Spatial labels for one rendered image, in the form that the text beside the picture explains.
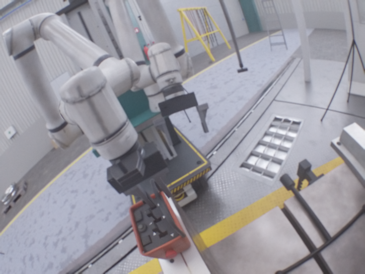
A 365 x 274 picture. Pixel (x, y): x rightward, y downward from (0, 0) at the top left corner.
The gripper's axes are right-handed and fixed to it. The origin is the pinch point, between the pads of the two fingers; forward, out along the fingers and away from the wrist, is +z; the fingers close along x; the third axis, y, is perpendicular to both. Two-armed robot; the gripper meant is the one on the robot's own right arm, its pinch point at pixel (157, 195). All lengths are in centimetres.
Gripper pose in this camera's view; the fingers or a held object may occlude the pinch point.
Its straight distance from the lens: 44.6
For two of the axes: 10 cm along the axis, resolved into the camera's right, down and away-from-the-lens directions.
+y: -3.9, -4.0, 8.3
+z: 3.5, 7.7, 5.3
